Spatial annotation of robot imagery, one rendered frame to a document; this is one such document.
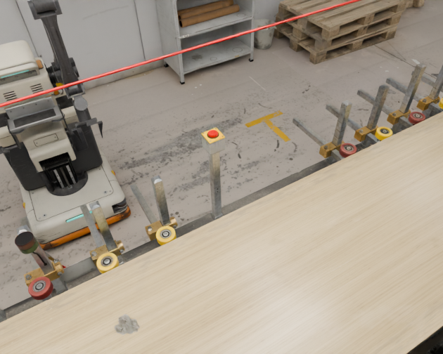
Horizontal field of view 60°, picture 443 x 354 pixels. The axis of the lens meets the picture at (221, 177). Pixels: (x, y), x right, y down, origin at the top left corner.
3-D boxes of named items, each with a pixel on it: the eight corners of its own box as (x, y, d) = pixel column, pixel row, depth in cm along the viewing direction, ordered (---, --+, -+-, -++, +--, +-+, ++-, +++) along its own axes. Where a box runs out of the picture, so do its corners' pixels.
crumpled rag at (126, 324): (110, 329, 129) (108, 326, 128) (122, 312, 134) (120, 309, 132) (131, 341, 127) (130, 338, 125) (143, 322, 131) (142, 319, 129)
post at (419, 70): (389, 135, 232) (416, 63, 197) (393, 133, 233) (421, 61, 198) (394, 138, 230) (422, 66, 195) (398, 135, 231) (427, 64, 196)
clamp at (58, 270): (28, 280, 152) (23, 274, 148) (62, 265, 156) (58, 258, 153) (31, 291, 148) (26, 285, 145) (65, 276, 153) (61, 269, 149)
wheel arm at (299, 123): (292, 123, 222) (292, 117, 219) (296, 121, 224) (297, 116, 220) (344, 168, 196) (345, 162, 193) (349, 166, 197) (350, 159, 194)
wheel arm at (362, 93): (356, 95, 238) (357, 89, 235) (360, 93, 239) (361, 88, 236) (412, 133, 212) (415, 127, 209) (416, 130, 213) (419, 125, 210)
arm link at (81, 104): (81, 81, 178) (62, 87, 175) (84, 81, 168) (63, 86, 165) (91, 107, 182) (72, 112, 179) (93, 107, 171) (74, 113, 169)
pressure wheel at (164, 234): (157, 255, 162) (152, 239, 153) (162, 239, 167) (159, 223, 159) (175, 258, 160) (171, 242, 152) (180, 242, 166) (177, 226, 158)
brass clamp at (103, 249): (91, 256, 163) (88, 250, 160) (122, 243, 168) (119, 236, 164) (95, 267, 160) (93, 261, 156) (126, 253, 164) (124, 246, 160)
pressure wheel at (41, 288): (36, 296, 150) (25, 282, 141) (57, 286, 152) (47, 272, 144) (41, 312, 145) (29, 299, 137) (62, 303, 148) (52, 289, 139)
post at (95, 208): (116, 269, 176) (88, 202, 141) (124, 265, 177) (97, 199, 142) (119, 274, 174) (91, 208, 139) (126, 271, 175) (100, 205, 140)
